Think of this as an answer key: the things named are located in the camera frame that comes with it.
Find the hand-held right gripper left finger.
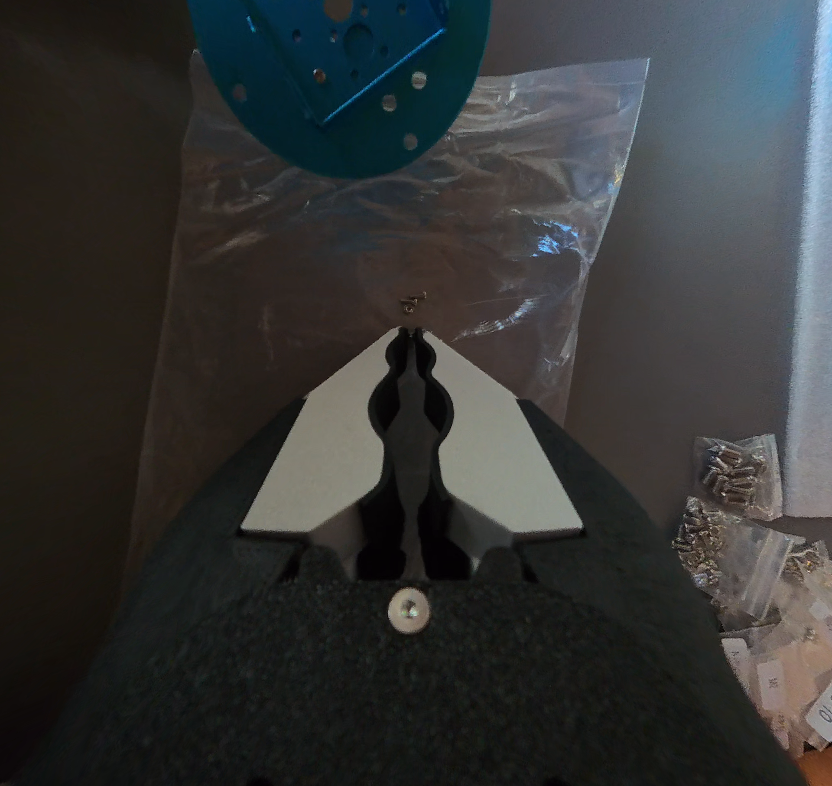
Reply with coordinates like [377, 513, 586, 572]
[239, 326, 409, 577]

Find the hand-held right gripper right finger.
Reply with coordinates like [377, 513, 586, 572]
[415, 327, 585, 574]

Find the clear plastic bag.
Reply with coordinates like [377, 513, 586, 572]
[123, 51, 652, 579]

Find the blue round metal plate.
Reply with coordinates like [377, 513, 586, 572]
[182, 0, 493, 180]

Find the blue metal servo bracket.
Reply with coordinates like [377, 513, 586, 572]
[218, 0, 452, 127]

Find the grey desk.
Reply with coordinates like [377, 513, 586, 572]
[0, 0, 832, 786]

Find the pile of screw bags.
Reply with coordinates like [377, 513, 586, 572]
[671, 434, 832, 770]

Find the white foam sheet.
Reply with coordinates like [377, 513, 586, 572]
[783, 0, 832, 519]

